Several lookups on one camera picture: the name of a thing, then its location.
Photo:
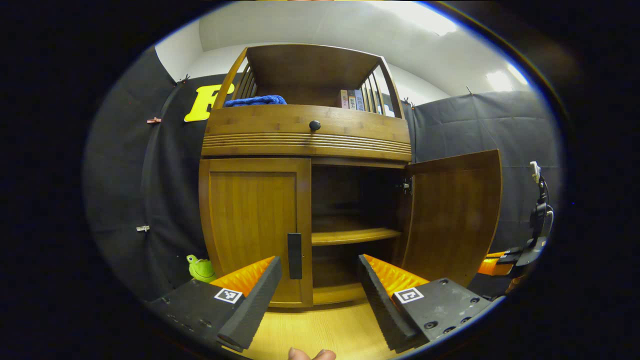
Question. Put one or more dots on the pale blue spine book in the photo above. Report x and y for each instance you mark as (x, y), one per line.
(359, 100)

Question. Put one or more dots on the black backdrop cloth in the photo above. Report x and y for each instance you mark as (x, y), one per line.
(125, 175)

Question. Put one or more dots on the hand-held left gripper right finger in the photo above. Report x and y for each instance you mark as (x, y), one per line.
(382, 305)

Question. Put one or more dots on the wooden shoe cabinet door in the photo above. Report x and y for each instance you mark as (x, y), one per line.
(250, 215)
(455, 215)

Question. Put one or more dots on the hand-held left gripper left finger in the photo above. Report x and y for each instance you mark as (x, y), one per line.
(257, 305)

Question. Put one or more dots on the black round drawer knob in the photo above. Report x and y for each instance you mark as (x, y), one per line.
(314, 125)

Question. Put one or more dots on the wooden inner cabinet shelf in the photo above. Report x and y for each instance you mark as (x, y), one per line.
(355, 235)

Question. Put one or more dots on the black door hinge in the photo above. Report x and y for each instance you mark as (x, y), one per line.
(405, 186)

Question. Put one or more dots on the pink spine book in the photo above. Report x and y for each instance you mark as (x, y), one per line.
(344, 98)

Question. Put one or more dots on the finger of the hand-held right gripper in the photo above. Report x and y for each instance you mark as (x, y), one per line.
(495, 255)
(510, 256)

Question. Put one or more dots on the blue folded cloth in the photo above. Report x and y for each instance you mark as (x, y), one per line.
(255, 100)

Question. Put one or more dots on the green frog plush toy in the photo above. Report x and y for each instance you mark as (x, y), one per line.
(201, 268)

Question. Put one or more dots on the grey spine book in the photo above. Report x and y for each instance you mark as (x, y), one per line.
(351, 99)

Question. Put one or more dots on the wooden double-door shoe cabinet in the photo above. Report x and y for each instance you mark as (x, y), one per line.
(260, 125)

